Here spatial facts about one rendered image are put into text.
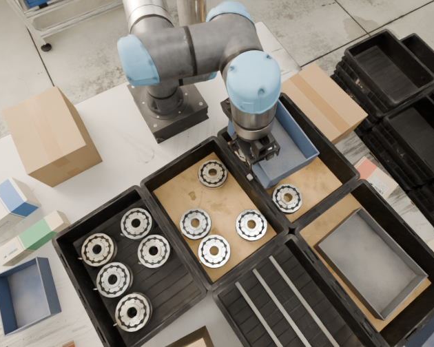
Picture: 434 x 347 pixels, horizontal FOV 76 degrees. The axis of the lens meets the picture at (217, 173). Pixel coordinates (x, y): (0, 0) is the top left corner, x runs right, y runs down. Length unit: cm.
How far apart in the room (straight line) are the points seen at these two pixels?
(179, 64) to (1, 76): 242
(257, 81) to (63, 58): 236
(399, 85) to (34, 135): 178
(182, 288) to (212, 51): 71
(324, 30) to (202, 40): 231
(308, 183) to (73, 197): 90
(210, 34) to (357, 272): 84
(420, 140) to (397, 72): 40
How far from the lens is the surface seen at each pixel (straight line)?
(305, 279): 99
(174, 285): 96
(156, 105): 115
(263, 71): 40
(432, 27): 317
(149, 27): 48
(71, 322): 120
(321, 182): 106
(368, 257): 106
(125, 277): 96
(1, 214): 126
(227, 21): 48
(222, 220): 96
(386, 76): 190
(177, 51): 45
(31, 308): 125
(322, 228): 102
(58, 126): 120
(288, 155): 80
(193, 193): 98
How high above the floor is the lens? 178
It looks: 70 degrees down
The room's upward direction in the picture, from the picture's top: straight up
